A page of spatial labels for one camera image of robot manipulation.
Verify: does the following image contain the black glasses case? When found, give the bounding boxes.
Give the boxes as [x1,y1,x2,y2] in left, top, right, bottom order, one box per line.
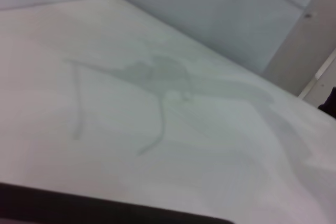
[0,182,235,224]

